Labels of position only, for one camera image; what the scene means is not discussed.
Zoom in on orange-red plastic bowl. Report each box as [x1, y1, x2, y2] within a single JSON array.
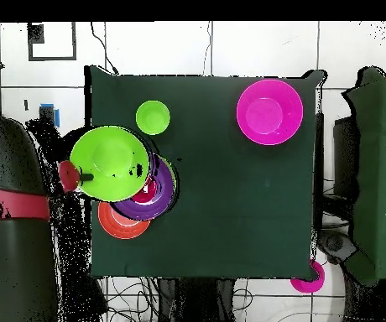
[[97, 200, 152, 241]]

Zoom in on red plastic cup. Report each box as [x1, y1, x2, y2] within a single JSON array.
[[131, 176, 159, 205]]

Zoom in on purple plastic bowl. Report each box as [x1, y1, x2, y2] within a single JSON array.
[[111, 153, 178, 221]]

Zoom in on small green plastic bowl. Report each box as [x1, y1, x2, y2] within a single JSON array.
[[135, 100, 171, 136]]

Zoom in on dark green tablecloth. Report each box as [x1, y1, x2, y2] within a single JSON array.
[[84, 65, 325, 281]]

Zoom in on large pink plastic bowl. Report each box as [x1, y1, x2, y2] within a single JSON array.
[[236, 78, 305, 146]]

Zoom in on pink bowl on floor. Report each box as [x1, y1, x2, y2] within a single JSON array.
[[289, 259, 326, 294]]

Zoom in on black chair base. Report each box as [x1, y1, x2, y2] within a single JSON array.
[[316, 227, 358, 266]]

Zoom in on thin black cable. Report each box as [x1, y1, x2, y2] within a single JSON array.
[[90, 21, 119, 75], [201, 21, 213, 76]]

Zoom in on tangle of cables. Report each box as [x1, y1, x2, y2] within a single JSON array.
[[102, 276, 159, 322]]

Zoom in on dark square frame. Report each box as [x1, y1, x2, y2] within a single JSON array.
[[27, 21, 77, 62]]

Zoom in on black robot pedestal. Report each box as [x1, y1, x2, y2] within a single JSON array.
[[157, 278, 236, 322]]

